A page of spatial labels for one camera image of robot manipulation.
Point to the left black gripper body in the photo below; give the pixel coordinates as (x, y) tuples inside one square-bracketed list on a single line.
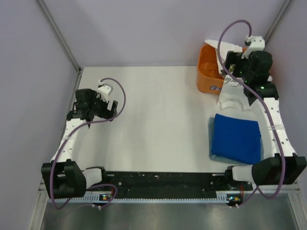
[(99, 106)]

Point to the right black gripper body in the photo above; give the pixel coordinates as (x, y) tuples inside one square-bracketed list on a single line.
[(235, 58)]

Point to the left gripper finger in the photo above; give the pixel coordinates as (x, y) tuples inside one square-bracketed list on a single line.
[(114, 111), (109, 116)]

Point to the white floral t shirt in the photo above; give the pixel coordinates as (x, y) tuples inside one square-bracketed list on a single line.
[(229, 90)]

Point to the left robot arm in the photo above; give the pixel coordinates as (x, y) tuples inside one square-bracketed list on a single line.
[(62, 176)]

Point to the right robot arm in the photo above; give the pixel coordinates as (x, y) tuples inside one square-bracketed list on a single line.
[(280, 164)]

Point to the orange plastic basket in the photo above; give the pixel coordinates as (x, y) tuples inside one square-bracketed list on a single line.
[(206, 72)]

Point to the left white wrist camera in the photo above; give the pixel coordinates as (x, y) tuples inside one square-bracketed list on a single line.
[(104, 90)]

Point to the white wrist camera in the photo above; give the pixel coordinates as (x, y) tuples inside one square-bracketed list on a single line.
[(253, 43), (104, 90)]

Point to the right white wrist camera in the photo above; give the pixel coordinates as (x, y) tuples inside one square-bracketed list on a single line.
[(253, 43)]

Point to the right aluminium corner post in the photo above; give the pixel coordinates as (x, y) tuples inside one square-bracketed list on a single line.
[(286, 4)]

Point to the aluminium corner post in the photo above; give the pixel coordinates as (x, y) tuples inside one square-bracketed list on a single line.
[(286, 4), (58, 34)]

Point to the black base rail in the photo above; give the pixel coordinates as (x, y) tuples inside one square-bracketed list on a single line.
[(167, 185)]

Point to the left aluminium corner post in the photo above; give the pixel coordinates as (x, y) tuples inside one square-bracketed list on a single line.
[(58, 34)]

